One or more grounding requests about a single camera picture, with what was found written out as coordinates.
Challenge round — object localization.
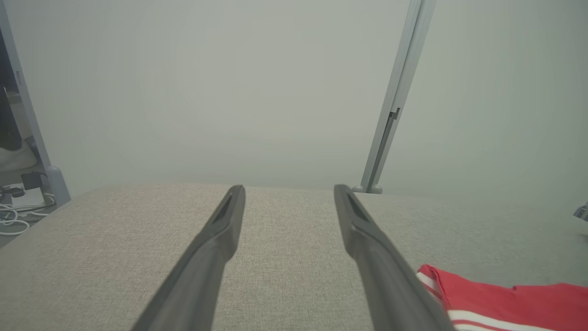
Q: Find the black computer tower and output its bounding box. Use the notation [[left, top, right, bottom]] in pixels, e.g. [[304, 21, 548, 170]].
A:
[[0, 28, 23, 151]]

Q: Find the white coiled cable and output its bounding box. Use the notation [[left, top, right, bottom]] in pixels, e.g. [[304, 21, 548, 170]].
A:
[[0, 202, 52, 236]]

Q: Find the black power adapter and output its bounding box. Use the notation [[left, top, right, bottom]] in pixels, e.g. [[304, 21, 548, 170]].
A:
[[21, 171, 46, 190]]

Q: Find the red basketball jersey white trim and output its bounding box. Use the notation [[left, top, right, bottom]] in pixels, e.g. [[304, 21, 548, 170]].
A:
[[416, 264, 588, 331]]

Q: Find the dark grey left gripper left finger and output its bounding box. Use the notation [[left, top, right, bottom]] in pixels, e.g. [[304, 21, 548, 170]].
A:
[[131, 185, 246, 331]]

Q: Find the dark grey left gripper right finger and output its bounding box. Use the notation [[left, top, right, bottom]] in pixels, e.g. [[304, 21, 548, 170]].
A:
[[334, 184, 455, 331]]

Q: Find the grey metal partition post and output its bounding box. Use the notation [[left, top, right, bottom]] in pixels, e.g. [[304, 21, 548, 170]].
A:
[[0, 0, 72, 206], [351, 0, 437, 194]]

